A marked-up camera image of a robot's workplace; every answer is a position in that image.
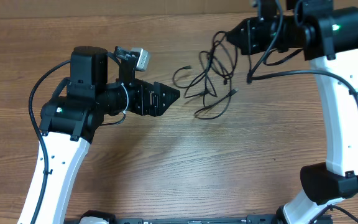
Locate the black barrel plug cable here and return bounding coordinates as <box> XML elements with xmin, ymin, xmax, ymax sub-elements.
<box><xmin>183</xmin><ymin>30</ymin><xmax>239</xmax><ymax>121</ymax></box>

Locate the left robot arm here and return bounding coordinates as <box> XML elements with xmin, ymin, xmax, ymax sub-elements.
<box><xmin>19</xmin><ymin>46</ymin><xmax>180</xmax><ymax>223</ymax></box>

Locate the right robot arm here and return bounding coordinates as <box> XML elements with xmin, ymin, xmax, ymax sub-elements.
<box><xmin>226</xmin><ymin>0</ymin><xmax>358</xmax><ymax>223</ymax></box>

